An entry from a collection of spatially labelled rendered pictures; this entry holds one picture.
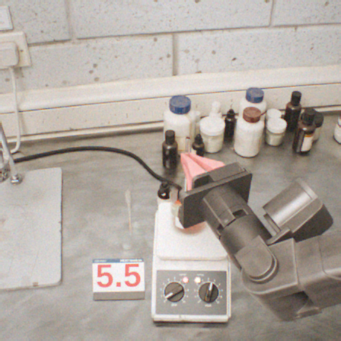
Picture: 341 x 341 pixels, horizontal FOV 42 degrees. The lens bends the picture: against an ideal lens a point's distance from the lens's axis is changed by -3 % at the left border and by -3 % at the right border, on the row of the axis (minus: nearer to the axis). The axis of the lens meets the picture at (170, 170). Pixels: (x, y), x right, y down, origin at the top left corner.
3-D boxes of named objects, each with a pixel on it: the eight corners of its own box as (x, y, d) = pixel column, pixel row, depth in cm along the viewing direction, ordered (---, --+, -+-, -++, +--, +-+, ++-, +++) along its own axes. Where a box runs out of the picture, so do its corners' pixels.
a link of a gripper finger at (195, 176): (167, 142, 64) (199, 186, 58) (212, 129, 66) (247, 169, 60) (167, 177, 68) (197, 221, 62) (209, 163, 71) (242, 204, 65)
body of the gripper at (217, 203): (176, 187, 58) (205, 228, 53) (245, 163, 61) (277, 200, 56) (176, 220, 62) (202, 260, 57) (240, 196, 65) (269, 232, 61)
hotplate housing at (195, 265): (229, 325, 75) (234, 301, 69) (151, 323, 75) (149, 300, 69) (222, 222, 91) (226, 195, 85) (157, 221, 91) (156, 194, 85)
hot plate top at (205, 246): (227, 260, 75) (228, 257, 74) (155, 259, 75) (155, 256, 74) (224, 205, 83) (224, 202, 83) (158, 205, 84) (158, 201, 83)
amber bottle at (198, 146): (203, 155, 105) (205, 130, 99) (203, 164, 103) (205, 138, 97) (191, 154, 105) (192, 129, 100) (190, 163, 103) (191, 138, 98)
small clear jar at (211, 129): (193, 145, 107) (194, 124, 102) (208, 134, 110) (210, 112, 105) (212, 157, 104) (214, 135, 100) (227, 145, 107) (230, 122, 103)
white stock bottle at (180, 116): (178, 132, 111) (179, 87, 101) (201, 146, 107) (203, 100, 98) (157, 146, 107) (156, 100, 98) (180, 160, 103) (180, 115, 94)
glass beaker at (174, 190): (210, 236, 78) (213, 202, 72) (173, 243, 77) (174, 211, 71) (198, 205, 83) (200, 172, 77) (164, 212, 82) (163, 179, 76)
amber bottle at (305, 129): (288, 149, 106) (297, 112, 99) (295, 139, 109) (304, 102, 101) (306, 156, 104) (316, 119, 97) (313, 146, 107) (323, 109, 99)
